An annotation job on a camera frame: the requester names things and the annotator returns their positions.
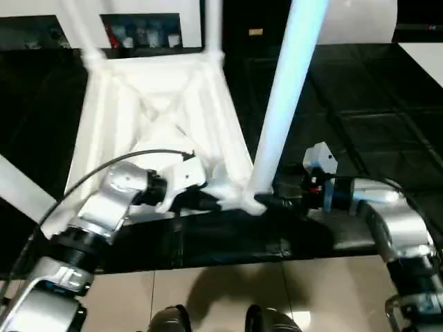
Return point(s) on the black metal bar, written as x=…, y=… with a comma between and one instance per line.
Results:
x=418, y=27

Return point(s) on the pale panel with holes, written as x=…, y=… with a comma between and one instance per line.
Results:
x=356, y=24

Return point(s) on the small gold label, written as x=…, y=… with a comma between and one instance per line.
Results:
x=256, y=32

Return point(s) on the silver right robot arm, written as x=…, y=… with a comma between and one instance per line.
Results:
x=391, y=214

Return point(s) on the white flat board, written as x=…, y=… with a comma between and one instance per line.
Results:
x=425, y=62

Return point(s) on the black quilted mat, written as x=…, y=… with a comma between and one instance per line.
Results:
x=363, y=103

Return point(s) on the black cabinet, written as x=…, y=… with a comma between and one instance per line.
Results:
x=256, y=20

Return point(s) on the chrome tube frame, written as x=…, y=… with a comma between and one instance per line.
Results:
x=392, y=311

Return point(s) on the white plastic table top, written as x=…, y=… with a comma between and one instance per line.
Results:
x=155, y=103

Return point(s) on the white sideboard with glass doors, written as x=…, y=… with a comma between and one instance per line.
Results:
x=86, y=10

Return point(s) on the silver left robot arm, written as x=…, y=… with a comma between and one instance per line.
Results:
x=104, y=204

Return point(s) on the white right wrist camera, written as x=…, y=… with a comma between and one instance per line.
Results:
x=322, y=157

